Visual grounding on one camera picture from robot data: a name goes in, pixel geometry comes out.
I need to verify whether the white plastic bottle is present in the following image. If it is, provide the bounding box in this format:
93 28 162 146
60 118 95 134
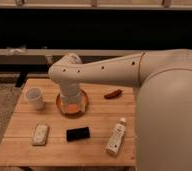
106 117 126 155

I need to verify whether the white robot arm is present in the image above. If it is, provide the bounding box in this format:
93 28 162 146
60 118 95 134
49 49 192 171

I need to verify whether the wooden table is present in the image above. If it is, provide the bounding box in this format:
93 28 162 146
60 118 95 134
0 79 135 167

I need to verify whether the black sponge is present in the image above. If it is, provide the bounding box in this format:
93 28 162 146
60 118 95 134
66 127 90 142

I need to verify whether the white paper cup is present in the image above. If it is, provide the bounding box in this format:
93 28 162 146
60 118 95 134
24 87 44 110

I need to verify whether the orange bowl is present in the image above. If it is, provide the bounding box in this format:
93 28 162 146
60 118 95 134
56 90 89 116

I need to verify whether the white sponge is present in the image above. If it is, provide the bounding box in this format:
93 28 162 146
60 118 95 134
32 124 49 146

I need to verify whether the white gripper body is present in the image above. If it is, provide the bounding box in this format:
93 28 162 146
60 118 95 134
60 82 81 111

